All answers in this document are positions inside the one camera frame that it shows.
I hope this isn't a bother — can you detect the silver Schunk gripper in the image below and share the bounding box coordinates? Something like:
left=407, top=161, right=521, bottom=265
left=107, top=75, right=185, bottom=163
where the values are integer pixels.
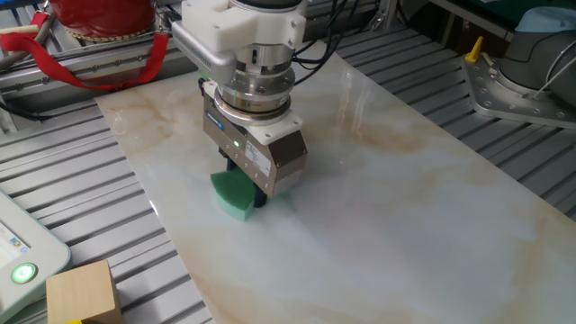
left=202, top=96, right=310, bottom=209

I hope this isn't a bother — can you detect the green sponge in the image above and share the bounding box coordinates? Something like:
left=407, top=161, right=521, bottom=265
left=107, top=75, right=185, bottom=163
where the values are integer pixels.
left=210, top=168, right=289, bottom=221

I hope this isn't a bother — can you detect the white gripper adapter plate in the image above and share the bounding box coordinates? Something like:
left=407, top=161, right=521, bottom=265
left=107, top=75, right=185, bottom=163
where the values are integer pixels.
left=201, top=80, right=303, bottom=146

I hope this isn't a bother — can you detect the silver force torque sensor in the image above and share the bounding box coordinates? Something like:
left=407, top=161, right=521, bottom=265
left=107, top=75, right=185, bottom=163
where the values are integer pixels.
left=213, top=44, right=297, bottom=127

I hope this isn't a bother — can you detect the glossy marble pattern board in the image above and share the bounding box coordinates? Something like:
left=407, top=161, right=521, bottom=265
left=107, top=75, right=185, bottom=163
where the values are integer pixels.
left=94, top=39, right=576, bottom=324

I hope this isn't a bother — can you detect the light wooden block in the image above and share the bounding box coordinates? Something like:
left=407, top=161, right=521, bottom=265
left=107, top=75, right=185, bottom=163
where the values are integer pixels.
left=45, top=259, right=123, bottom=324

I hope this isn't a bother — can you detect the red fire extinguisher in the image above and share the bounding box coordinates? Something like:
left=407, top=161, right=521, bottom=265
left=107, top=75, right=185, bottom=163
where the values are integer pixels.
left=48, top=0, right=157, bottom=41

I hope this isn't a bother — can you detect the white teach pendant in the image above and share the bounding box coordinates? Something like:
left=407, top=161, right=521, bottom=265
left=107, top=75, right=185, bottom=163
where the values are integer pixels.
left=0, top=188, right=73, bottom=323

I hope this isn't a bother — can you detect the grey metal tube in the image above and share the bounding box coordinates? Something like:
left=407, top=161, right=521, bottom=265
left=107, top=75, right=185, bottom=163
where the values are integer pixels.
left=0, top=15, right=56, bottom=71

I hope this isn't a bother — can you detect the yellow plastic peg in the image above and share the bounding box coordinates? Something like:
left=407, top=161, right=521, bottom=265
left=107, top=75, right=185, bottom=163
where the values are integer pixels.
left=464, top=35, right=485, bottom=64

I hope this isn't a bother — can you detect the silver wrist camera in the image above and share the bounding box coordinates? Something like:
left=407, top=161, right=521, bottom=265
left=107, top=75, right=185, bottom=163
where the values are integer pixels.
left=170, top=20, right=238, bottom=86

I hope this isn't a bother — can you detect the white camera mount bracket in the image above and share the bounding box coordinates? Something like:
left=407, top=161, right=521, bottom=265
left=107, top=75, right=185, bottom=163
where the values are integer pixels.
left=179, top=0, right=308, bottom=53

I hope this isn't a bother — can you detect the black cable bundle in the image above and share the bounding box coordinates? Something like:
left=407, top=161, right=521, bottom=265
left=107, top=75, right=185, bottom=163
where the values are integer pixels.
left=287, top=0, right=361, bottom=86

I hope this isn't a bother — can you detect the black cable under rail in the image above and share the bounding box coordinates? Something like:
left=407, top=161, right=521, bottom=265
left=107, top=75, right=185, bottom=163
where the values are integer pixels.
left=0, top=101, right=53, bottom=122

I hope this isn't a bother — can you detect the red strap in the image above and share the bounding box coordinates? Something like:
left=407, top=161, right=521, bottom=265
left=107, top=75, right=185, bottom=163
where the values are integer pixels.
left=0, top=12, right=170, bottom=92

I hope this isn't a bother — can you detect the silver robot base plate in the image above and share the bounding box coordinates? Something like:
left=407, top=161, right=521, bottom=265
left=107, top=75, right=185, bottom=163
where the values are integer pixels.
left=461, top=53, right=576, bottom=131

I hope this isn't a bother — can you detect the wooden handle stick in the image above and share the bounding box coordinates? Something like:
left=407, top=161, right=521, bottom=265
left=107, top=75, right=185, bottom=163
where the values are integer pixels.
left=0, top=24, right=41, bottom=35

